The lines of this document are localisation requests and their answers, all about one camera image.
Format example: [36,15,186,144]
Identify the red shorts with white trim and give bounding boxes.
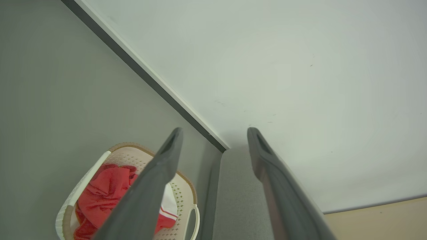
[154,183,179,234]

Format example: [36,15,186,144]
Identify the red shirt with white label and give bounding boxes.
[74,163,139,240]

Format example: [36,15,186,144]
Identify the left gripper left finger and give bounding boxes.
[93,127,184,240]

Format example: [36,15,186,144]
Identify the white and black baseboard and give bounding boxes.
[61,0,231,153]

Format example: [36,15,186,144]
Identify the grey fabric sofa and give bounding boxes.
[195,147,276,240]

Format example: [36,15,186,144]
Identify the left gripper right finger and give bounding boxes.
[247,127,337,240]

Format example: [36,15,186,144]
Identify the cream perforated laundry basket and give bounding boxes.
[55,142,200,240]

